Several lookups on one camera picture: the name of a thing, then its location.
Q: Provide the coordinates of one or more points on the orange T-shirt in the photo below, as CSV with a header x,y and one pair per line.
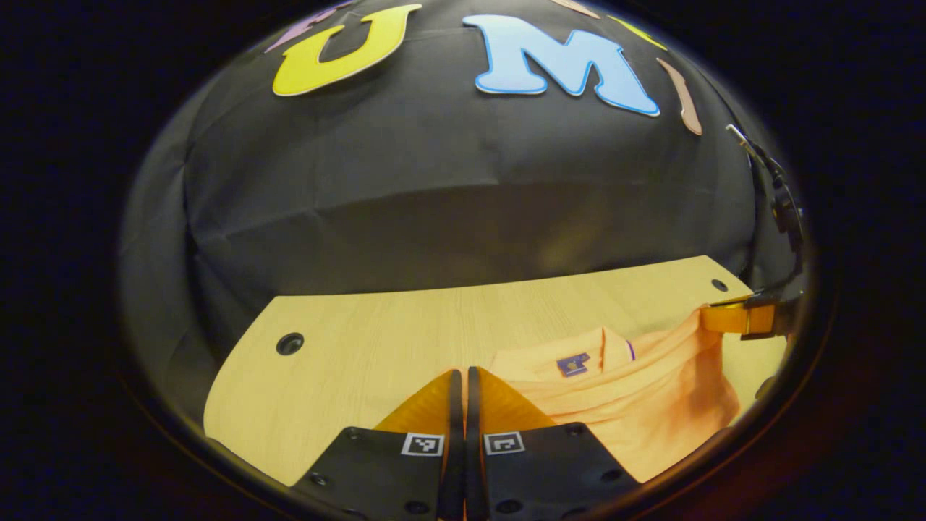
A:
x,y
651,412

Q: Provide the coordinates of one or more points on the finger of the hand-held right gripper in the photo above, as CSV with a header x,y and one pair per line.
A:
x,y
767,297
763,322

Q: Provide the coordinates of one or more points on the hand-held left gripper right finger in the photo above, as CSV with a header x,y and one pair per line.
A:
x,y
474,477

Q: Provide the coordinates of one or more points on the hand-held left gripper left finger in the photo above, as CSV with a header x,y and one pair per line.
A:
x,y
454,477

